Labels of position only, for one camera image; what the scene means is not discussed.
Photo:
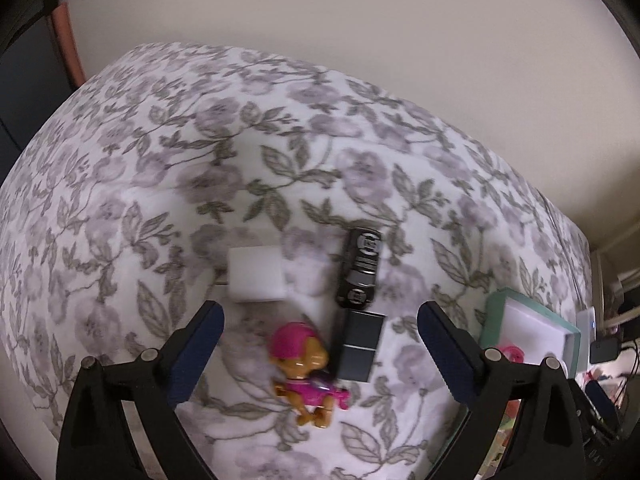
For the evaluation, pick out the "dark grey box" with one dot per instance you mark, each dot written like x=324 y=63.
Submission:
x=357 y=345

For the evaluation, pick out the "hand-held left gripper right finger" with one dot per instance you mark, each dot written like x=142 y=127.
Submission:
x=445 y=345

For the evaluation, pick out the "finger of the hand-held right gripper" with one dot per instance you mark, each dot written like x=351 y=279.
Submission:
x=597 y=400

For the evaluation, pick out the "black toy car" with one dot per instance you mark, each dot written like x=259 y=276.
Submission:
x=360 y=265

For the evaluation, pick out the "white plug-in device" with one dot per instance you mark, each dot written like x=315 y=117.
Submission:
x=586 y=325

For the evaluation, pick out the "white charger block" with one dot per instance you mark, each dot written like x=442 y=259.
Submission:
x=255 y=275

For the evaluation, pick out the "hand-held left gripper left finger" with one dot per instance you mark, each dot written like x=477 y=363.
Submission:
x=200 y=345

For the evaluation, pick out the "toy dog with pink cap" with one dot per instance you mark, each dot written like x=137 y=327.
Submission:
x=300 y=360

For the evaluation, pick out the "teal storage box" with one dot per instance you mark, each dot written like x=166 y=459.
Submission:
x=530 y=320

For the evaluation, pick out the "dark cabinet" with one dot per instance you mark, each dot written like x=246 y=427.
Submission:
x=25 y=85

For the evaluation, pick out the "black power adapter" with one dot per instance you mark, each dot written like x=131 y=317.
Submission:
x=605 y=350

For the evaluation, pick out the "floral printed blanket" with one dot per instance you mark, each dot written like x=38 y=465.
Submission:
x=150 y=160

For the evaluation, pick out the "orange brown trim strip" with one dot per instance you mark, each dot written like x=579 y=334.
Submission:
x=67 y=45

